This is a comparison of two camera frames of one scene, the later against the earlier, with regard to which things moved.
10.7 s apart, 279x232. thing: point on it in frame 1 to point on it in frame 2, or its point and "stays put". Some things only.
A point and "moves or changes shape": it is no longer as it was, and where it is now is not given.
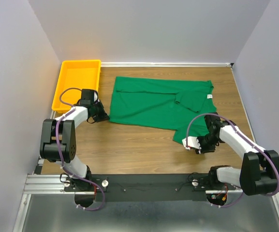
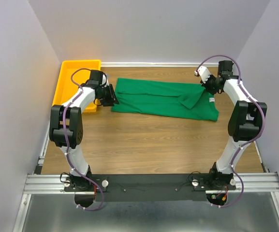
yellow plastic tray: x=83 y=74 stays put
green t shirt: x=177 y=105 moves or changes shape
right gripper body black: x=207 y=143 to x=211 y=81
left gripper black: x=103 y=115 to x=108 y=102
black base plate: x=166 y=187 stays put
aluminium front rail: x=51 y=183 stays put
